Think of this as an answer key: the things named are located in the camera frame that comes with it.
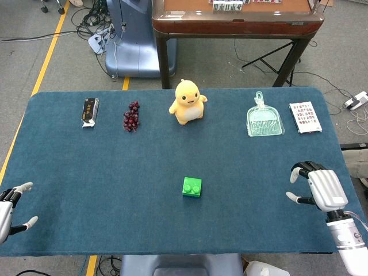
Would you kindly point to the chrome swivel stool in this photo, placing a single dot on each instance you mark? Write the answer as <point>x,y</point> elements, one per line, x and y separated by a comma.
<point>60,8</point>

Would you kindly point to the white booklet with red prints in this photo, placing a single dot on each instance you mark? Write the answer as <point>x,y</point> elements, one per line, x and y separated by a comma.
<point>305,117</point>

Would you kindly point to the mahjong tile row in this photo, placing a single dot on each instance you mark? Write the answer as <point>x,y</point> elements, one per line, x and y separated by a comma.
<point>214,1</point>
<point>227,6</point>

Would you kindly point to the grey-blue robot chassis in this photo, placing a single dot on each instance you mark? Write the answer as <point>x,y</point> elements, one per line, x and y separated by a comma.
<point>178,266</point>

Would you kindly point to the yellow plush duck toy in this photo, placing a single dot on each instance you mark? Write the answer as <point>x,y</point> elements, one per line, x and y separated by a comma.
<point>188,106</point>

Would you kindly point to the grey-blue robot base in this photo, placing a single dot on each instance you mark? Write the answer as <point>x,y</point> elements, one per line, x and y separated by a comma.
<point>138,46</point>

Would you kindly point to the green toy brick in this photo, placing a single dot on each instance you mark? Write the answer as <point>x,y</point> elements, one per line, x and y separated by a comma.
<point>192,187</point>

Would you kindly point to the black metal bar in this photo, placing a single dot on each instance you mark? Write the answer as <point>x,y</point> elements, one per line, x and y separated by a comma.
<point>355,146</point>

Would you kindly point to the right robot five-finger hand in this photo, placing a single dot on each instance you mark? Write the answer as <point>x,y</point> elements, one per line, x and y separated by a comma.
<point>327,187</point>

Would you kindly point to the white plastic jug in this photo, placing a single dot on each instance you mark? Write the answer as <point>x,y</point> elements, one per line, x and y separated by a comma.
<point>261,270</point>

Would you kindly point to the dark red grape bunch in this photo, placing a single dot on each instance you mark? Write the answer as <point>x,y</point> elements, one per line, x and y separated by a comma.
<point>131,118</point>

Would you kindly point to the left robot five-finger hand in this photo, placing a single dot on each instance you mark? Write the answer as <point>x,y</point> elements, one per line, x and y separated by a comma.
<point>5,212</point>

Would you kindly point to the brown mahjong table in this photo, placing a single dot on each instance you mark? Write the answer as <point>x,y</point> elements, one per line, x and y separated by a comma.
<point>238,23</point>

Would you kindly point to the black carton box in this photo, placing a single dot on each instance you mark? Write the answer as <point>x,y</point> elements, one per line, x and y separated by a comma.
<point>89,110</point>

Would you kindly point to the white power strip with plugs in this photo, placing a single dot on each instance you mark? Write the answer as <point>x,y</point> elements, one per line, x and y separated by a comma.
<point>96,41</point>

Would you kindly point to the beige fabric bundle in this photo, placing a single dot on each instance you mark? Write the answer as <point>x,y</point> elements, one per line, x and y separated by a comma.
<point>356,165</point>

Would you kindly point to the clear plastic dustpan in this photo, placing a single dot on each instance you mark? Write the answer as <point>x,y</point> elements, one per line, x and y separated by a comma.
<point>264,122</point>

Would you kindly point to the blue felt table cloth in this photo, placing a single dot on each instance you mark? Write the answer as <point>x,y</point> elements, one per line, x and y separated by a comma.
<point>143,172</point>

